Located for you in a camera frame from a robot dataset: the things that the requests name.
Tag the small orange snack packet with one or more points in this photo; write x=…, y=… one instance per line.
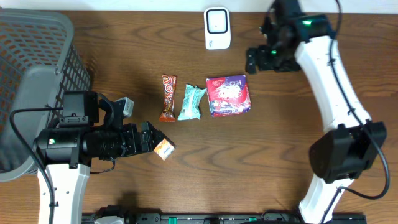
x=164, y=150

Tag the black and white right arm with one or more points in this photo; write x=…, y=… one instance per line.
x=351, y=141

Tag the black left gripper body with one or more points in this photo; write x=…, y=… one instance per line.
x=144, y=139

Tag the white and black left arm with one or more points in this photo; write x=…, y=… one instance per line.
x=91, y=127

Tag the grey plastic mesh basket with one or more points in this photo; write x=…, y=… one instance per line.
x=39, y=63

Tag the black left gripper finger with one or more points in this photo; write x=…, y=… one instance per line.
x=155, y=135
x=160, y=146

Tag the orange brown candy bar wrapper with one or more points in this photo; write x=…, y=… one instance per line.
x=169, y=85

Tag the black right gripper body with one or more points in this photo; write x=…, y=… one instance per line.
x=259, y=61

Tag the white barcode scanner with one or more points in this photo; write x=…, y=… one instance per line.
x=217, y=28

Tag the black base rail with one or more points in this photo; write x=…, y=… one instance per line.
x=116, y=214

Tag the teal snack packet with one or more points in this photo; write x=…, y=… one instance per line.
x=190, y=106

